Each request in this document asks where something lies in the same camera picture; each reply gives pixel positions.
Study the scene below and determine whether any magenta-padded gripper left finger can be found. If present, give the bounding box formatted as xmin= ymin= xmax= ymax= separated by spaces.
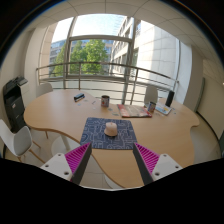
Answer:
xmin=39 ymin=141 xmax=93 ymax=185

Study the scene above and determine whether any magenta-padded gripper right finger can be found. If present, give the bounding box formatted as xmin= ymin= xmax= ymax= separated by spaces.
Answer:
xmin=132 ymin=142 xmax=184 ymax=186

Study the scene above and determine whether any beige computer mouse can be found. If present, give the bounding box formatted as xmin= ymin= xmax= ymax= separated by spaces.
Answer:
xmin=103 ymin=121 xmax=119 ymax=137

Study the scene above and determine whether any dark blue patterned mouse pad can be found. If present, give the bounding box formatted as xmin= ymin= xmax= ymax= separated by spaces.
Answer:
xmin=79 ymin=116 xmax=138 ymax=151

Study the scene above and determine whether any white chair with wooden legs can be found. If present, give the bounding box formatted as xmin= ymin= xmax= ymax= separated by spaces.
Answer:
xmin=0 ymin=118 xmax=46 ymax=164

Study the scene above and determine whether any blue and yellow booklet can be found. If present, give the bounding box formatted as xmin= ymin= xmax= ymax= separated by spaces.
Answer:
xmin=154 ymin=102 xmax=173 ymax=116

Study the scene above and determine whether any small printed cup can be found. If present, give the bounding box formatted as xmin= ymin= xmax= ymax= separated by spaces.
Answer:
xmin=147 ymin=101 xmax=157 ymax=114

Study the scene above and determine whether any red magazine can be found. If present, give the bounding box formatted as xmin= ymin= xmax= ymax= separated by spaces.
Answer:
xmin=117 ymin=103 xmax=153 ymax=119

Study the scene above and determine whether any black upright speaker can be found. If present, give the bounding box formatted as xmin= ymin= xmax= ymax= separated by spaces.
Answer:
xmin=165 ymin=90 xmax=176 ymax=108

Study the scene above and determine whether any black whiteboard eraser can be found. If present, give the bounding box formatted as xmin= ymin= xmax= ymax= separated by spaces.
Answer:
xmin=73 ymin=92 xmax=86 ymax=102

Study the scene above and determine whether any black and white printer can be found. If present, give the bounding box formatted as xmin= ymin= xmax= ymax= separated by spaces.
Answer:
xmin=2 ymin=76 xmax=29 ymax=133

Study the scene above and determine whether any mug with strawberry print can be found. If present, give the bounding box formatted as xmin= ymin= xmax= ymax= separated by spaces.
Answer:
xmin=100 ymin=94 xmax=111 ymax=108

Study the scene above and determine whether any metal balcony railing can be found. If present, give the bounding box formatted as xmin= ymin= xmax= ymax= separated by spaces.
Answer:
xmin=35 ymin=61 xmax=179 ymax=106

